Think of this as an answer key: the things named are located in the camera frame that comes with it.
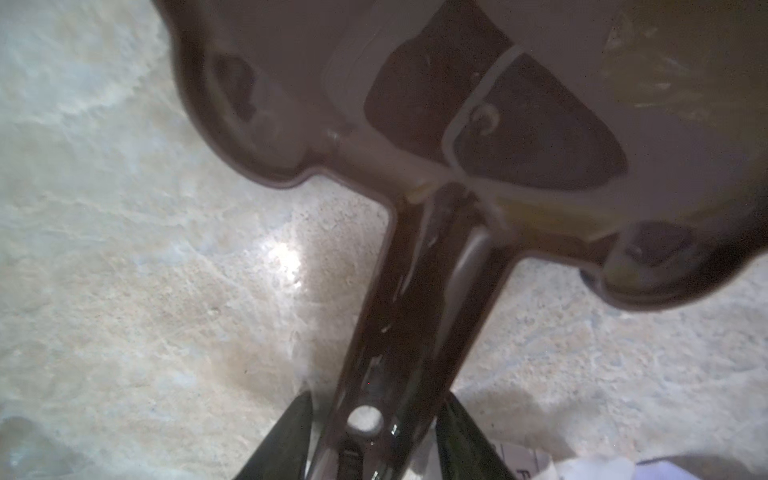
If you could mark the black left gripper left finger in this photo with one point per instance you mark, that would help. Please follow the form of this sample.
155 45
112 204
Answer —
283 453

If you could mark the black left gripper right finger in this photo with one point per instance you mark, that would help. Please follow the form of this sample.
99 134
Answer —
464 451

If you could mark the brown dustpan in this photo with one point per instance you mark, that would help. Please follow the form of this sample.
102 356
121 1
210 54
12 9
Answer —
627 139

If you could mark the white purple paper scrap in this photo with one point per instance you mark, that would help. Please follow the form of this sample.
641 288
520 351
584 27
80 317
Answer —
536 464

